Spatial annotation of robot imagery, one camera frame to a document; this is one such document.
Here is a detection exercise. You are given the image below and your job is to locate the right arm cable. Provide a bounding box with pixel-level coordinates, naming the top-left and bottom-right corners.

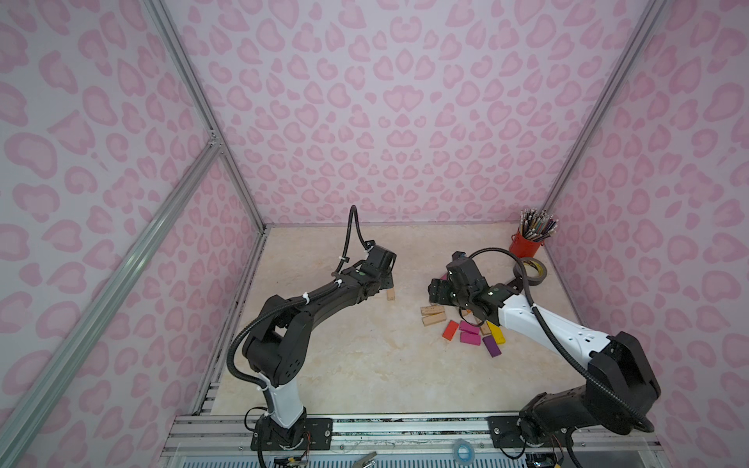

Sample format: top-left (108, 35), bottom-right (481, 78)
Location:
top-left (467, 246), bottom-right (655, 434)

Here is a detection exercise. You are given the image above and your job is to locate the red block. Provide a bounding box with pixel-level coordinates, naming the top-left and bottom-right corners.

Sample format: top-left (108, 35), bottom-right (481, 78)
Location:
top-left (442, 321), bottom-right (460, 341)

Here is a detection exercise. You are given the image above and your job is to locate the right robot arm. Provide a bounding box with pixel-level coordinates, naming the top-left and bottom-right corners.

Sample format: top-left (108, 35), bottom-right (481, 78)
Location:
top-left (427, 252), bottom-right (661, 446)

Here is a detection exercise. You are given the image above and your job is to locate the red pen cup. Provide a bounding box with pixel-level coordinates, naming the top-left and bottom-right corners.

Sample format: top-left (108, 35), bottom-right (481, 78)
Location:
top-left (509, 232), bottom-right (544, 259)

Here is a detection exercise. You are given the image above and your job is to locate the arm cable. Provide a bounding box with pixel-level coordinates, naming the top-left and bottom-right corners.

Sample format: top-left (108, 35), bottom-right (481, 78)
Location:
top-left (226, 204), bottom-right (376, 411)
top-left (467, 246), bottom-right (655, 434)

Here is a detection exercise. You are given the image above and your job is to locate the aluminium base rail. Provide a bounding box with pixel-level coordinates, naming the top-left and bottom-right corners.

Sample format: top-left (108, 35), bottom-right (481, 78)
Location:
top-left (158, 413), bottom-right (670, 467)

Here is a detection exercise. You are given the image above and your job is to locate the magenta block upper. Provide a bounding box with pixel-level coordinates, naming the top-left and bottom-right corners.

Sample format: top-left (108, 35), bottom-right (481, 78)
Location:
top-left (460, 322), bottom-right (481, 337)

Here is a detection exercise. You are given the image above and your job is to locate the yellow block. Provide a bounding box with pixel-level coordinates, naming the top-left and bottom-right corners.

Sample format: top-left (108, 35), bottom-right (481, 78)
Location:
top-left (487, 322), bottom-right (505, 345)

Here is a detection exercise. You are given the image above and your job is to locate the dark tape roll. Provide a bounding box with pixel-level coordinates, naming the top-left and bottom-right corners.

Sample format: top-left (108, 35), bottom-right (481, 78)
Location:
top-left (513, 257), bottom-right (548, 288)

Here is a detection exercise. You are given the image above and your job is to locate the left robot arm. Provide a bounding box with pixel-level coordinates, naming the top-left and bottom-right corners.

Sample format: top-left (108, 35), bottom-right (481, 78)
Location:
top-left (226, 244), bottom-right (397, 450)

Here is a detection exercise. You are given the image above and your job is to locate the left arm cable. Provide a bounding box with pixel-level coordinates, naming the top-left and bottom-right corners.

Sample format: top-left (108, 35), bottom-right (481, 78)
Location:
top-left (226, 204), bottom-right (376, 411)

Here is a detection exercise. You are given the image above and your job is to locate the magenta block lower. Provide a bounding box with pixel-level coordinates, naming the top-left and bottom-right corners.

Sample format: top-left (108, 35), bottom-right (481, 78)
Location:
top-left (460, 331), bottom-right (482, 346)

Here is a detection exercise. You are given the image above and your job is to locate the purple block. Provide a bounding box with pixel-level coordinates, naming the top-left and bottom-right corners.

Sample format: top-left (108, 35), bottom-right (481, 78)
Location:
top-left (482, 335), bottom-right (501, 358)

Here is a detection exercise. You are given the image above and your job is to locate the magenta block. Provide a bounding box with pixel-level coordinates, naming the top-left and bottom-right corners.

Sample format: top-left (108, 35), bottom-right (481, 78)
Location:
top-left (460, 331), bottom-right (482, 346)
top-left (460, 322), bottom-right (481, 337)

